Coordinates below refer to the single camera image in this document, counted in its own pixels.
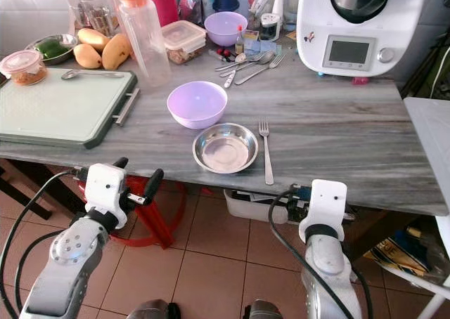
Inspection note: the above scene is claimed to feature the steel fork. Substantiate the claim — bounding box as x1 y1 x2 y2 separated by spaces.
234 54 285 86
259 120 276 186

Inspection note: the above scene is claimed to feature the red plastic stool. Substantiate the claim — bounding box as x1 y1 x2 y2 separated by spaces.
79 173 175 249

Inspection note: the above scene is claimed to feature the white plastic bin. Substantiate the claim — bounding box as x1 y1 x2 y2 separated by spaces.
224 189 296 225

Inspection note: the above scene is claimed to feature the shallow steel bowl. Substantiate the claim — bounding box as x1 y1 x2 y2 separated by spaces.
193 123 260 176

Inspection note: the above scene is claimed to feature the green rimmed cutting board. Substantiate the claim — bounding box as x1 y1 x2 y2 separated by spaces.
0 69 139 150

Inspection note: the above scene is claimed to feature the large purple plastic bowl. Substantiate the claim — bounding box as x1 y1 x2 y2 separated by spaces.
167 81 229 131

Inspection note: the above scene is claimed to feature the steel spoon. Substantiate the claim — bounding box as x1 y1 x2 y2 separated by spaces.
60 70 126 81
214 51 268 72

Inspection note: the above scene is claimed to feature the yellow mango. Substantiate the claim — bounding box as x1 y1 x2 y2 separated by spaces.
77 28 112 51
102 33 133 71
73 44 104 70

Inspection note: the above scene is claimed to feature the printed cardboard box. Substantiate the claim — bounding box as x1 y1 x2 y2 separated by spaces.
369 231 430 278

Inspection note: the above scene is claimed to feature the grey robot left leg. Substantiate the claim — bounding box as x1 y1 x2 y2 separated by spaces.
127 299 180 319

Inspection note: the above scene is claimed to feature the grey robot leg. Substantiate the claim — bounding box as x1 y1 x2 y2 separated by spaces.
241 299 284 319
127 299 180 319

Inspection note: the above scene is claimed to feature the grey robot right leg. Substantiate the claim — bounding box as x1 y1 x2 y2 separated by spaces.
241 299 284 319

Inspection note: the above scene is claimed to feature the clear bottle with orange cap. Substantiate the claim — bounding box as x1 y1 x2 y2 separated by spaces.
115 0 174 88

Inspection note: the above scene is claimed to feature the round steel dish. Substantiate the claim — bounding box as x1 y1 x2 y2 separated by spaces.
25 34 79 62

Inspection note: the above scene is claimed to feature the green vegetable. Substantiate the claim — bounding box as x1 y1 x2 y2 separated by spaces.
35 38 70 60

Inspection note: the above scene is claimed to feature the red lidded plastic tub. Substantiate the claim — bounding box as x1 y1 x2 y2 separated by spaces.
1 49 48 86

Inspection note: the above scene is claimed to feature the clear plastic food box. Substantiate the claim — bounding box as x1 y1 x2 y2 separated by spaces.
160 20 207 65

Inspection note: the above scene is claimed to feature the white side table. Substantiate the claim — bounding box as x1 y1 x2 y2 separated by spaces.
404 97 450 193

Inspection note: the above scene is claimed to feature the large clear glass jar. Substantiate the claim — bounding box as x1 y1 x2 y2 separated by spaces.
62 0 120 37

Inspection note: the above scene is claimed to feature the small sauce bottle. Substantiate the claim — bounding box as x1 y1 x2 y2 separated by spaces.
235 26 245 55

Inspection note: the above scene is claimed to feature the pink plastic cup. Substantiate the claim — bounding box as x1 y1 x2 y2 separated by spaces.
148 0 178 27

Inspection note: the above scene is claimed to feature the small purple plastic bowl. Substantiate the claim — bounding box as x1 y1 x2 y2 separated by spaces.
204 11 250 47

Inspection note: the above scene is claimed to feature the white kitchen cooking machine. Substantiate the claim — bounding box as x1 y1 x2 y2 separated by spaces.
297 0 428 78

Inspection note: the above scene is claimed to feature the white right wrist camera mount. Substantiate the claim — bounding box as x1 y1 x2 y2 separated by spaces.
298 179 348 242

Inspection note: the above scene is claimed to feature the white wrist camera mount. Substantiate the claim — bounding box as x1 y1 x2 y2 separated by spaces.
84 163 129 228
298 179 348 242

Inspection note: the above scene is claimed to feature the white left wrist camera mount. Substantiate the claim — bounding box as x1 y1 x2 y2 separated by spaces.
84 163 129 228

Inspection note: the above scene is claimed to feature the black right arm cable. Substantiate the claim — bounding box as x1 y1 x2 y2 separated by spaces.
267 188 356 319

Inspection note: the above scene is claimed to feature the long black left arm cable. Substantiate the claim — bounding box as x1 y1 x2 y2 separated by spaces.
0 169 79 319

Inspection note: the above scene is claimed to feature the short black left arm cable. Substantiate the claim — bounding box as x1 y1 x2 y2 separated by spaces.
13 230 70 314

